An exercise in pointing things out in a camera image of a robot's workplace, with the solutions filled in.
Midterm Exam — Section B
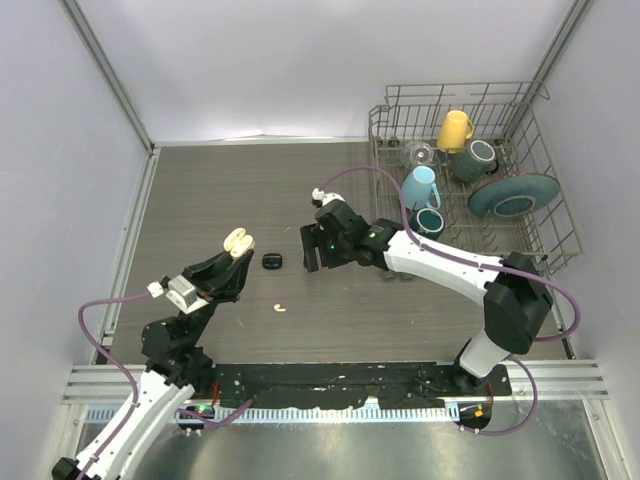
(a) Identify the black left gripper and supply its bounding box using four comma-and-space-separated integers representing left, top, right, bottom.
180, 241, 252, 345

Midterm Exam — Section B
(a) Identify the beige earbud charging case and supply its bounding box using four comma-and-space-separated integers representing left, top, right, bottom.
223, 227, 255, 259

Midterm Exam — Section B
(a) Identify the black gold-trimmed earbud case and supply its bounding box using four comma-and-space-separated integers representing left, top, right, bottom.
261, 252, 283, 270

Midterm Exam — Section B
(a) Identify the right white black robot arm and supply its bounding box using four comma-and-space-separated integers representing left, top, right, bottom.
300, 196, 553, 395

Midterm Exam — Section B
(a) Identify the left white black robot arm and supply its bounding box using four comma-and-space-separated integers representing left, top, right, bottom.
52, 245, 254, 479

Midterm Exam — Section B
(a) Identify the light blue mug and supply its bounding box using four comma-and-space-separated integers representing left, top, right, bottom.
402, 166, 442, 211

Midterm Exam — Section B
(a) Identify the dark teal mug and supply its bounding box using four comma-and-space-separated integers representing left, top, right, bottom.
409, 208, 445, 240

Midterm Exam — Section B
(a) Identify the clear drinking glass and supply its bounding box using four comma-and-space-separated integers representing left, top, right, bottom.
401, 140, 435, 169

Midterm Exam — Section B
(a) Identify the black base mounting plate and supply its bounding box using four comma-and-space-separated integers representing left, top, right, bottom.
196, 362, 512, 410

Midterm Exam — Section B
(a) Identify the yellow mug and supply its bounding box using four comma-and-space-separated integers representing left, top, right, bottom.
436, 110, 475, 154

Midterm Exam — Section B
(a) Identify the grey-green mug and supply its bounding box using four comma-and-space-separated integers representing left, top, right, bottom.
450, 140, 498, 183

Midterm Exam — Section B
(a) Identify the teal ceramic plate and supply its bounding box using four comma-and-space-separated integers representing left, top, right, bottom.
467, 173, 561, 219

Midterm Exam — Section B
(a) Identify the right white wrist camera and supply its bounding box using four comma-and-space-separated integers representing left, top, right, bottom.
311, 188, 344, 209

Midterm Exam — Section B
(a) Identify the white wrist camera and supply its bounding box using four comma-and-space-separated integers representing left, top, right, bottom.
146, 275, 209, 315
311, 188, 344, 209

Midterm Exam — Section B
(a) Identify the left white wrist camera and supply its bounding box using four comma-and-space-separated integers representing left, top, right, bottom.
146, 275, 209, 315

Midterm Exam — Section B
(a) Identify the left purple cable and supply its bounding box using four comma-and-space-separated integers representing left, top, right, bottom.
74, 292, 254, 480

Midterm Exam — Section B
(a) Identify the purple cable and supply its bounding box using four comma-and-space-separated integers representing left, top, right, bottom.
74, 292, 254, 480
319, 166, 582, 436

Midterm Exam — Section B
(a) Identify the white slotted cable duct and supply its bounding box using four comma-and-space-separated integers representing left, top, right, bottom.
84, 403, 459, 428

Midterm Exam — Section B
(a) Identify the grey wire dish rack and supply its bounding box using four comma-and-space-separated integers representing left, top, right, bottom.
369, 81, 583, 276

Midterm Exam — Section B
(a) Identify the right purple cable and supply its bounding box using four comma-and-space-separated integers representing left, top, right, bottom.
319, 166, 582, 436

